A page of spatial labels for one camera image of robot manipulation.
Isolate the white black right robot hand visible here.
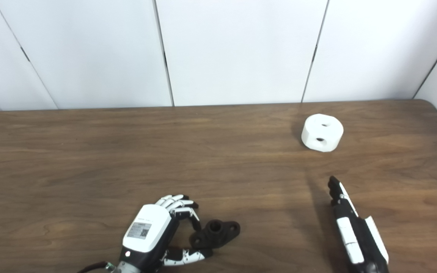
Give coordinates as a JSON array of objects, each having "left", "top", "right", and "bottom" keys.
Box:
[{"left": 327, "top": 176, "right": 390, "bottom": 273}]

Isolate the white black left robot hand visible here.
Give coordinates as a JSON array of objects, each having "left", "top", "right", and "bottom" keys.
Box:
[{"left": 118, "top": 195, "right": 214, "bottom": 272}]

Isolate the black flanged holder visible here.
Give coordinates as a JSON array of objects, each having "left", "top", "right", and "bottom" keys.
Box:
[{"left": 189, "top": 220, "right": 241, "bottom": 249}]

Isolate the round white piece with holes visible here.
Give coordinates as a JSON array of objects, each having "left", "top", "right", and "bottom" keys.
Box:
[{"left": 301, "top": 113, "right": 344, "bottom": 153}]

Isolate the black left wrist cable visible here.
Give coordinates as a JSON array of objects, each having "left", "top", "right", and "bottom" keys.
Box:
[{"left": 77, "top": 261, "right": 110, "bottom": 273}]

